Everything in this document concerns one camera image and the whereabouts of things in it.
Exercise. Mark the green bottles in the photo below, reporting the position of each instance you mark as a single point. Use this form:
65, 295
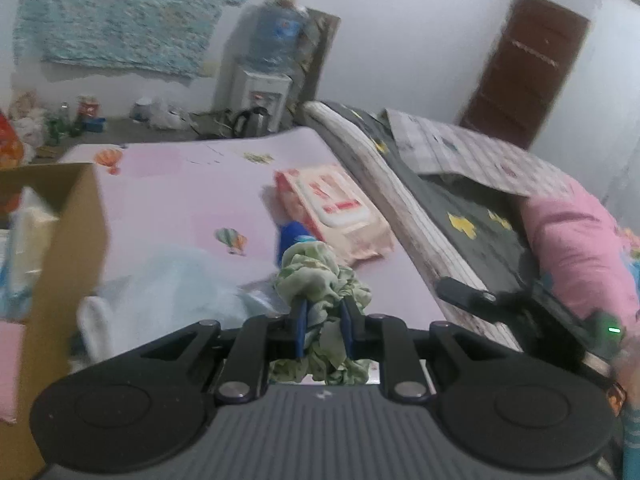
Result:
62, 122

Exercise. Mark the small blue box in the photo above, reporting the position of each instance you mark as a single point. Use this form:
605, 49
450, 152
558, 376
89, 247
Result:
95, 125

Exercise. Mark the green cloth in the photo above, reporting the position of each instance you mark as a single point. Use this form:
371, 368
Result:
315, 270

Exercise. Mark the white plastic bags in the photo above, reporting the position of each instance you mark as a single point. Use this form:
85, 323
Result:
157, 115

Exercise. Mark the brown cardboard box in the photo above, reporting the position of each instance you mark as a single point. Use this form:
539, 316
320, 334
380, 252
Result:
70, 260

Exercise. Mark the white towel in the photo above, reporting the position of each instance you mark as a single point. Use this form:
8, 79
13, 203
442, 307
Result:
97, 330

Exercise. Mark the white water dispenser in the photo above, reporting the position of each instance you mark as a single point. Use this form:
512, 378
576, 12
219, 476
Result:
260, 95

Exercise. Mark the blue water bottle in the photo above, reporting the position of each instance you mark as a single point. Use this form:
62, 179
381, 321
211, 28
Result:
277, 37

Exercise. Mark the grey quilt with yellow print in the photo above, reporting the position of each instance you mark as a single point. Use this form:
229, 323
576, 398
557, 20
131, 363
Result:
450, 200

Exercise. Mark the white striped blanket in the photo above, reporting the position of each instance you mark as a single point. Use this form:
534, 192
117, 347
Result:
400, 210

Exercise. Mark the brown door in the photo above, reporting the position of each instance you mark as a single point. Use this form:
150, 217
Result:
525, 70

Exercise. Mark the light blue plastic bag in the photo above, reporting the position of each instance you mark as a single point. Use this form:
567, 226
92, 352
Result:
175, 280

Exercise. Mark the white tissue pack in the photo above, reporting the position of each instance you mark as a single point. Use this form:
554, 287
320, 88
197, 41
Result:
27, 250

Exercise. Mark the pink wet wipes pack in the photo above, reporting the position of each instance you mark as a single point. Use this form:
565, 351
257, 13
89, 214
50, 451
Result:
340, 210

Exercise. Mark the grey checkered quilt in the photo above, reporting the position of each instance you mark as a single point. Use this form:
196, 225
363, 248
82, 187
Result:
465, 145

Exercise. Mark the pink cloth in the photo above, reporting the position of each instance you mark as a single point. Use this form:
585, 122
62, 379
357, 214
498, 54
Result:
12, 370

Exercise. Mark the red can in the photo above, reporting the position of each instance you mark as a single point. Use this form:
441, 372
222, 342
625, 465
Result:
89, 107

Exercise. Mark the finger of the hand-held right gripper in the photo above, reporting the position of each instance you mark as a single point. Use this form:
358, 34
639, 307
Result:
465, 297

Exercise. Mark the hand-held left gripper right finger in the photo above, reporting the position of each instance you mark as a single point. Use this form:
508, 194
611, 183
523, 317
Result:
346, 330

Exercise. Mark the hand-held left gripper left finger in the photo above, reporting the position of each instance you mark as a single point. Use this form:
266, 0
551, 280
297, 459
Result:
301, 330

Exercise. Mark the red snack bag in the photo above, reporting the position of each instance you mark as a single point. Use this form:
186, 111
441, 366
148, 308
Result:
9, 142

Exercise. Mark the black kettle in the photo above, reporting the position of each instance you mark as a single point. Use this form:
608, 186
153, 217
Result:
250, 122

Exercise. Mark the pink pillow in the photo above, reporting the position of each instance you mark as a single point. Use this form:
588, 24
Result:
575, 245

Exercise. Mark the pale printed bags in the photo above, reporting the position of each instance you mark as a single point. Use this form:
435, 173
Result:
25, 120

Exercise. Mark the blue patterned wall cloth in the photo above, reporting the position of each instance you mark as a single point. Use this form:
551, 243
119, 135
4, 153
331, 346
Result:
125, 10

